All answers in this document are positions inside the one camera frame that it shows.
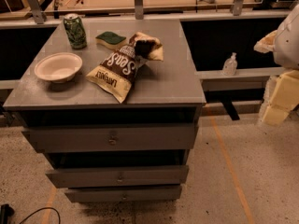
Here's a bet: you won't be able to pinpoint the brown and yellow chip bag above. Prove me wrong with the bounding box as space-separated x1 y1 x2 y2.
86 32 164 103

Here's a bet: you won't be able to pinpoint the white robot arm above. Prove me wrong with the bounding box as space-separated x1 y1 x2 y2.
254 5 299 70

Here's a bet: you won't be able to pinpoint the top grey drawer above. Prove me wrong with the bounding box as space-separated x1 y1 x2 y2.
22 123 197 153

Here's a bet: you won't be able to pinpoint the grey drawer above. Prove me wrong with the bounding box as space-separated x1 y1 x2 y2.
64 185 182 203
22 123 197 153
46 165 189 188

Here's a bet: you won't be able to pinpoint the grey drawer cabinet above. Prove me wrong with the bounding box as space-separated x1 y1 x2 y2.
3 18 207 203

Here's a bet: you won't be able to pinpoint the middle grey drawer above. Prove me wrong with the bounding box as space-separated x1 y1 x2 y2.
46 165 189 188

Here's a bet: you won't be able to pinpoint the green and yellow sponge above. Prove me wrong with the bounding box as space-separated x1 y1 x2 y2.
95 31 126 50

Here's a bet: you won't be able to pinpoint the clear sanitizer pump bottle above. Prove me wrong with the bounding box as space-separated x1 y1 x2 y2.
222 52 237 76

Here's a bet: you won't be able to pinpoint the bottom grey drawer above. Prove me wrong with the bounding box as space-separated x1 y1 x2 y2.
64 185 182 203

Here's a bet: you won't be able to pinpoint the white paper bowl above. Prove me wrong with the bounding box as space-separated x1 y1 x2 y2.
35 52 82 83

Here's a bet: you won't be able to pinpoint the green soda can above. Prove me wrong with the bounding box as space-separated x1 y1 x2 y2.
64 13 87 49

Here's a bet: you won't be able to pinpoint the yellow foam blocks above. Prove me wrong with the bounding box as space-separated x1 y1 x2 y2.
259 70 299 126

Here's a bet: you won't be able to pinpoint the black device on floor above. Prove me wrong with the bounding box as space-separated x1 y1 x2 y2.
0 203 15 224

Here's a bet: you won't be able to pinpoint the grey metal rail frame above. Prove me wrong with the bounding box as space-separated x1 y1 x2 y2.
0 0 298 29

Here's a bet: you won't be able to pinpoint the black cable on floor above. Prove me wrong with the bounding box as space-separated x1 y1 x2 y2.
18 206 62 224

